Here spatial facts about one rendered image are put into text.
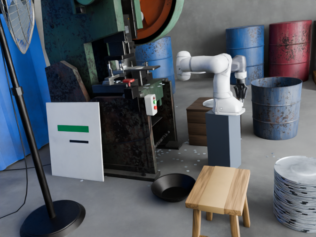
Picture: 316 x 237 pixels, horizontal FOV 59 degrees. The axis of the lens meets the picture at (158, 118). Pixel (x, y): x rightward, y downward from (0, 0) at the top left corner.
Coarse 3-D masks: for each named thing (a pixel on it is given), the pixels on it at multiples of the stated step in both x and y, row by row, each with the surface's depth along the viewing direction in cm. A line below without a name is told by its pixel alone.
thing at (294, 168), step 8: (280, 160) 156; (288, 160) 155; (296, 160) 154; (304, 160) 153; (312, 160) 152; (280, 168) 148; (288, 168) 148; (296, 168) 146; (304, 168) 145; (312, 168) 144; (288, 176) 141; (296, 176) 140; (304, 176) 139; (312, 176) 138; (312, 184) 132
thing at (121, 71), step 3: (120, 69) 216; (123, 69) 214; (114, 72) 214; (117, 72) 213; (120, 72) 212; (123, 72) 211; (126, 72) 215; (129, 72) 219; (120, 75) 212; (123, 75) 211
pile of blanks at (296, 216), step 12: (276, 180) 147; (276, 192) 148; (288, 192) 140; (300, 192) 135; (312, 192) 133; (276, 204) 150; (288, 204) 142; (300, 204) 137; (312, 204) 135; (276, 216) 153; (288, 216) 144; (300, 216) 139; (312, 216) 137; (300, 228) 141; (312, 228) 139
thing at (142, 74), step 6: (138, 66) 216; (144, 66) 216; (150, 66) 212; (156, 66) 208; (132, 72) 211; (138, 72) 209; (144, 72) 214; (132, 78) 213; (138, 78) 210; (144, 78) 215; (144, 84) 215
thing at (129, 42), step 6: (126, 18) 207; (126, 24) 207; (126, 30) 207; (126, 36) 207; (114, 42) 205; (120, 42) 203; (126, 42) 205; (132, 42) 209; (114, 48) 207; (120, 48) 205; (126, 48) 206; (132, 48) 207; (114, 54) 208; (120, 54) 206; (126, 54) 208
